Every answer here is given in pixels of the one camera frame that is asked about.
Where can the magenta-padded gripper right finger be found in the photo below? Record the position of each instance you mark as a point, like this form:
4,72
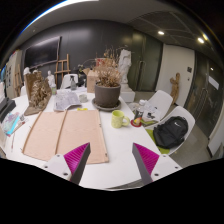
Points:
146,158

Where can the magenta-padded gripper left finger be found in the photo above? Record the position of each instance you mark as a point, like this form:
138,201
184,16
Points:
77,156

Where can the clear drink bottle white cap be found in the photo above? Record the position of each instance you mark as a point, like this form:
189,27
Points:
139,113

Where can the green seat cushion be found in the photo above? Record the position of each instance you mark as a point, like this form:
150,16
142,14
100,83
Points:
150,135
148,123

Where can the black backpack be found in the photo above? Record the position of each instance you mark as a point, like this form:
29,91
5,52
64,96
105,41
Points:
170,131

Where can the flat round red coaster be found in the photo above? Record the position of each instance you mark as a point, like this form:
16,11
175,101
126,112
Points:
133,124

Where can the stack of papers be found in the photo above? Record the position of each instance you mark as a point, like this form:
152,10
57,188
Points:
151,111

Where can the small yellow marker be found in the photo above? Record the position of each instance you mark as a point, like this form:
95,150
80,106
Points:
82,109

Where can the yellow-green mug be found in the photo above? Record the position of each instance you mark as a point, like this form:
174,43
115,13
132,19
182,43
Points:
117,119

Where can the grey plant saucer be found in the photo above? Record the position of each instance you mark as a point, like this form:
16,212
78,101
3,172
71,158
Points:
100,108

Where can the open newspaper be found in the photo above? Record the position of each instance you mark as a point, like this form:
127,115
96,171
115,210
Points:
66,100

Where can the small grey cup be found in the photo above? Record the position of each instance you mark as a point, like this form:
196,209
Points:
83,98

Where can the white plastic chair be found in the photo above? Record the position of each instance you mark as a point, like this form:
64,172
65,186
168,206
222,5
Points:
66,80
163,100
186,113

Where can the dark pot with dry plant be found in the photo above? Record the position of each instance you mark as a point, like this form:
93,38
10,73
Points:
107,96

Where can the white glue bottle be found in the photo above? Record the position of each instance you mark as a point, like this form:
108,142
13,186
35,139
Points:
53,90

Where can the grey bottle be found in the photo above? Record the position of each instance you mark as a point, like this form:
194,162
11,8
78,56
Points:
73,83

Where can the colourful art book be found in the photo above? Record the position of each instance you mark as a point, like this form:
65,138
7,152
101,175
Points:
11,121

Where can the wooden figure sculpture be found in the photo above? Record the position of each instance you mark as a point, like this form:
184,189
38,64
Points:
175,88

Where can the small white figurine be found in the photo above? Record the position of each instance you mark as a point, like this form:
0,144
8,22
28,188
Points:
50,79

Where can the black flat boxes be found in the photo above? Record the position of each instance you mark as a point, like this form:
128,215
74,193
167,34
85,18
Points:
6,108

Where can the wooden easel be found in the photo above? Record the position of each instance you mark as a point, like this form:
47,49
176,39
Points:
17,80
62,70

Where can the dark double door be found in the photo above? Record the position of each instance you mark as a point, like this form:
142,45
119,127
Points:
146,63

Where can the red box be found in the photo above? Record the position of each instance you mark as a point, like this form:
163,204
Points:
100,62

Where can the tall white statue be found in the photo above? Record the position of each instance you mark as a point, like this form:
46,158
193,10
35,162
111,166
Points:
126,63

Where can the white cabinet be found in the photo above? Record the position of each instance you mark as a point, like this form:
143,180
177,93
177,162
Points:
11,66

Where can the long ceiling light strip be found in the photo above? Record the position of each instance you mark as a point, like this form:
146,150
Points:
56,8

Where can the black wall screen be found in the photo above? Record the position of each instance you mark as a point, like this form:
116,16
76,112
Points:
42,52

